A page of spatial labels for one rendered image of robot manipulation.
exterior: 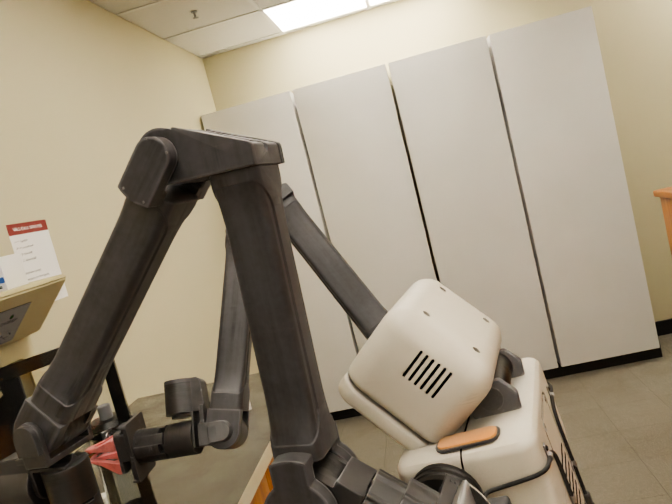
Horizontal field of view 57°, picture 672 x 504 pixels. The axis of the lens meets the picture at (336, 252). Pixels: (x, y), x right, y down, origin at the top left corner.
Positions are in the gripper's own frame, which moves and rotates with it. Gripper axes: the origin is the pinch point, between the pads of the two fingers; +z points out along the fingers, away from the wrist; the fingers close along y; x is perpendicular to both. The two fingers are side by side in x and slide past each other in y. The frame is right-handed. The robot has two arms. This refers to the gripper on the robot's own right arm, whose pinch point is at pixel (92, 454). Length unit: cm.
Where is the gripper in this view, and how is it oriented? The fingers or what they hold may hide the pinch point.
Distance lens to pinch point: 120.3
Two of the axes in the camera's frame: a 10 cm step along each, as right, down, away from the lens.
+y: -2.2, -9.7, -1.1
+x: -1.3, 1.4, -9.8
